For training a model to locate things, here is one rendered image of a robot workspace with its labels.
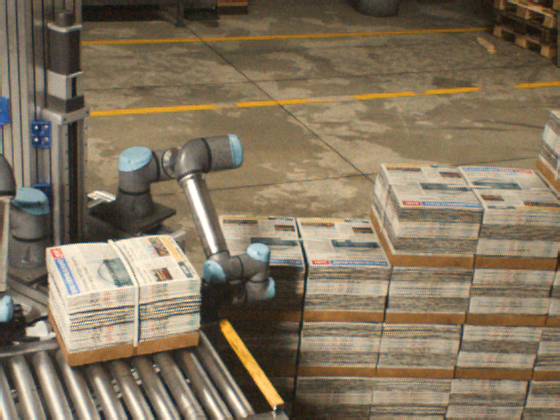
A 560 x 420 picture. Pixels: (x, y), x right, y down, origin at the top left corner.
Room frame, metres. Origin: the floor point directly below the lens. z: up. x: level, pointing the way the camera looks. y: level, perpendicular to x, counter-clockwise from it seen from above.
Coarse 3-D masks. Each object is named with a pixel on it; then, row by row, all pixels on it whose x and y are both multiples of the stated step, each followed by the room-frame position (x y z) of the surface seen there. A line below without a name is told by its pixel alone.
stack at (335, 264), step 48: (240, 240) 2.95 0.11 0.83; (288, 240) 2.98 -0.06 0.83; (336, 240) 3.02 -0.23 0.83; (288, 288) 2.80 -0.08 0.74; (336, 288) 2.83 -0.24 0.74; (384, 288) 2.86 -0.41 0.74; (432, 288) 2.88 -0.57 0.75; (480, 288) 2.90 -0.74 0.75; (528, 288) 2.92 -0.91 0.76; (240, 336) 2.78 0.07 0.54; (288, 336) 2.81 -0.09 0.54; (336, 336) 2.83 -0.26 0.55; (384, 336) 2.85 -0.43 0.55; (432, 336) 2.87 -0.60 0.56; (480, 336) 2.90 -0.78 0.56; (528, 336) 2.92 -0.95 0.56; (240, 384) 2.79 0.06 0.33; (288, 384) 2.81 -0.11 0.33; (336, 384) 2.83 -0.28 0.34; (384, 384) 2.86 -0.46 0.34; (432, 384) 2.88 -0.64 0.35; (480, 384) 2.91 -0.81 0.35
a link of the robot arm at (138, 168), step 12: (120, 156) 3.11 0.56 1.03; (132, 156) 3.10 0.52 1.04; (144, 156) 3.10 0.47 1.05; (156, 156) 3.15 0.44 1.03; (120, 168) 3.09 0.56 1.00; (132, 168) 3.07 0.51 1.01; (144, 168) 3.09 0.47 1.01; (156, 168) 3.12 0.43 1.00; (120, 180) 3.09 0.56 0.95; (132, 180) 3.07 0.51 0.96; (144, 180) 3.09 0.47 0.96; (156, 180) 3.13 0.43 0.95; (132, 192) 3.07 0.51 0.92
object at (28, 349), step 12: (204, 324) 2.43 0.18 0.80; (216, 324) 2.45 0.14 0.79; (216, 336) 2.45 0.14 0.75; (0, 348) 2.21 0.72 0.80; (12, 348) 2.22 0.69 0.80; (24, 348) 2.22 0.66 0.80; (36, 348) 2.23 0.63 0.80; (48, 348) 2.23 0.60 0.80; (60, 348) 2.25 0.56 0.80; (192, 348) 2.42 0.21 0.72; (216, 348) 2.45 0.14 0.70; (0, 360) 2.18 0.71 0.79; (60, 372) 2.25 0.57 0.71; (84, 372) 2.28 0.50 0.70; (108, 372) 2.31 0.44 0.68; (12, 384) 2.19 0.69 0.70; (36, 384) 2.22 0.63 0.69
